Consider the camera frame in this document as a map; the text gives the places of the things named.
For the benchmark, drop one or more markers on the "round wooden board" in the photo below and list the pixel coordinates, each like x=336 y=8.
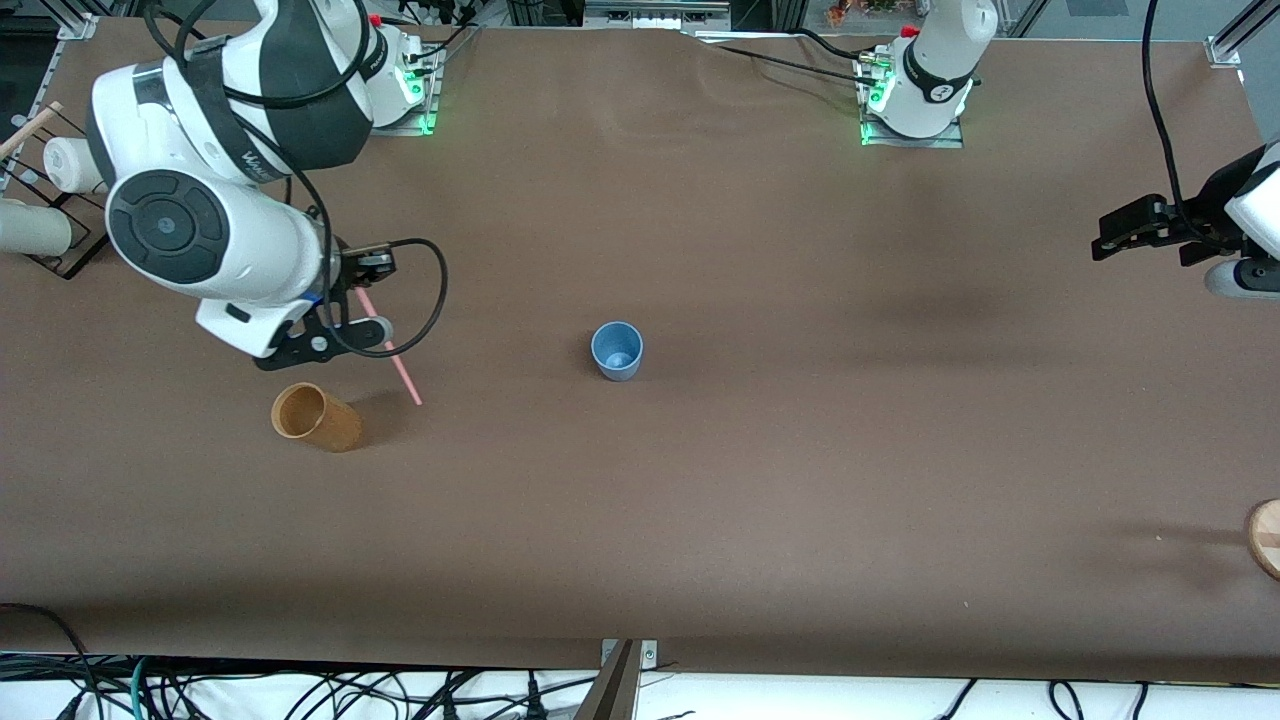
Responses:
x=1268 y=540

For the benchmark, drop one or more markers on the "grey metal device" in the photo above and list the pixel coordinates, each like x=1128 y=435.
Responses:
x=650 y=15

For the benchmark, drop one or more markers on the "metal table bracket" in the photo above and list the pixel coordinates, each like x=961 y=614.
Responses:
x=650 y=655

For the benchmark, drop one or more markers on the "pink chopstick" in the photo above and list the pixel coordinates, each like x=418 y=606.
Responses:
x=400 y=370

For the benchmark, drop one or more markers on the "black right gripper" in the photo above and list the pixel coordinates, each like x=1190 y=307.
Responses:
x=347 y=271

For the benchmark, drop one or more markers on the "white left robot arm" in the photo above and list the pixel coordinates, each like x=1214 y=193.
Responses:
x=930 y=70

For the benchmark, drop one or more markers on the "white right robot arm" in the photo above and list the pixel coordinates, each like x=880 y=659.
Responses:
x=270 y=250

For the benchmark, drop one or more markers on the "grey metal beam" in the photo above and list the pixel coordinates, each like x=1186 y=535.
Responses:
x=610 y=700

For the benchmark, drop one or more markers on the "white cup with face print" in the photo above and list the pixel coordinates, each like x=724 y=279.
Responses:
x=70 y=165

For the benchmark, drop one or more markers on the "plain white cup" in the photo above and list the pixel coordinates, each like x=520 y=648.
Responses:
x=35 y=228

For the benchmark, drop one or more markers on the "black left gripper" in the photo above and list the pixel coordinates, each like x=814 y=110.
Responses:
x=1208 y=211

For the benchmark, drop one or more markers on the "blue plastic cup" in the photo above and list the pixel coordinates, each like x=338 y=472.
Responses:
x=620 y=368

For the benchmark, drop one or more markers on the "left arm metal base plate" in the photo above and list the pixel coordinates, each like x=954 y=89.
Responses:
x=910 y=142

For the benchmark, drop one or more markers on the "aluminium frame post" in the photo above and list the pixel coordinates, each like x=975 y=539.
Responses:
x=1225 y=50
x=80 y=25

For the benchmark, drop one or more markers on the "wooden stick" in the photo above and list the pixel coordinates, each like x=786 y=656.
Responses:
x=40 y=118

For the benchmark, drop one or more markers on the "brown plastic cup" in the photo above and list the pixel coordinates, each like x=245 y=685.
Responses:
x=335 y=425

